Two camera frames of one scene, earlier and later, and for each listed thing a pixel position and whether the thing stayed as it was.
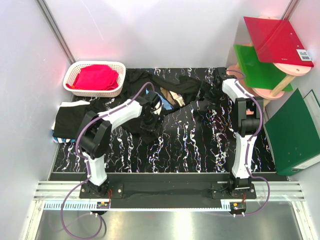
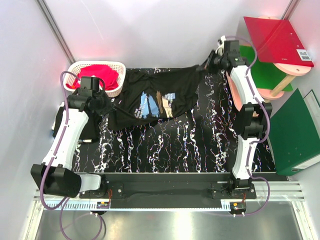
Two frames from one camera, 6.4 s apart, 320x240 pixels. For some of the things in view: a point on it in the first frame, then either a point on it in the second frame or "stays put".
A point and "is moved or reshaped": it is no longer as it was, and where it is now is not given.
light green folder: [259, 75] stays put
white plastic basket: [71, 67] stays put
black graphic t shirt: [174, 92] is moved or reshaped
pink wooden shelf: [236, 71] stays put
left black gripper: [151, 128] → [109, 106]
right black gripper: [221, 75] → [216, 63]
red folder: [277, 41] stays put
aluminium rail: [280, 191] stays put
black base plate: [166, 195] stays put
